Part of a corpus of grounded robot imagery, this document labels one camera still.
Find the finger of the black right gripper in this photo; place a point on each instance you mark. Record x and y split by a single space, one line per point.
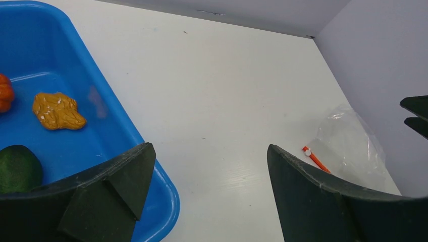
417 105
418 124

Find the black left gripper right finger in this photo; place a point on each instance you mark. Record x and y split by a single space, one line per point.
314 205

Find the orange toy pumpkin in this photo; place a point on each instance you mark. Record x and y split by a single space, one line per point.
7 94

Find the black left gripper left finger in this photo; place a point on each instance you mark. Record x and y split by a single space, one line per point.
102 203

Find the golden fried nugget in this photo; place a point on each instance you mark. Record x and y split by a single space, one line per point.
57 111

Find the green toy avocado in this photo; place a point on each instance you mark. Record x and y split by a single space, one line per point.
21 170

